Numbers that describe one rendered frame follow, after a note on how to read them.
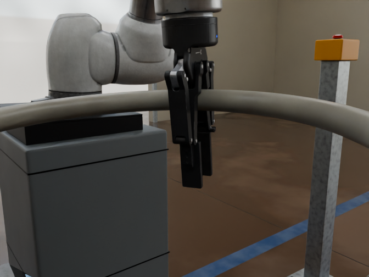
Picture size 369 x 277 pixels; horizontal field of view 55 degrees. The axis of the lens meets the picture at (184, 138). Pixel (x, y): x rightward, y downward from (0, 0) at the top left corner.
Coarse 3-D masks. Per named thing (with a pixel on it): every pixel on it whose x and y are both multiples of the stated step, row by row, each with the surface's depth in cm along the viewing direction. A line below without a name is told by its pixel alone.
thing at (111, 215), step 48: (0, 144) 105; (48, 144) 86; (96, 144) 92; (144, 144) 101; (48, 192) 86; (96, 192) 94; (144, 192) 104; (48, 240) 88; (96, 240) 96; (144, 240) 107
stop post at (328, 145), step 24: (336, 48) 134; (336, 72) 137; (336, 96) 139; (336, 144) 145; (312, 168) 152; (336, 168) 148; (312, 192) 153; (336, 192) 152; (312, 216) 155; (312, 240) 156; (312, 264) 158
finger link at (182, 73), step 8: (168, 72) 44; (184, 72) 43; (168, 80) 44; (184, 80) 44; (168, 88) 45; (176, 88) 45; (184, 88) 44; (176, 96) 45; (184, 96) 44; (176, 104) 45; (184, 104) 45; (176, 112) 45; (184, 112) 45; (176, 120) 46; (184, 120) 45; (176, 128) 46; (184, 128) 46; (184, 136) 46
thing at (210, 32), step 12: (168, 24) 45; (180, 24) 44; (192, 24) 44; (204, 24) 44; (216, 24) 46; (168, 36) 45; (180, 36) 44; (192, 36) 44; (204, 36) 45; (216, 36) 46; (168, 48) 47; (180, 48) 45; (192, 48) 46; (204, 48) 50; (192, 60) 46; (192, 72) 46; (192, 84) 47
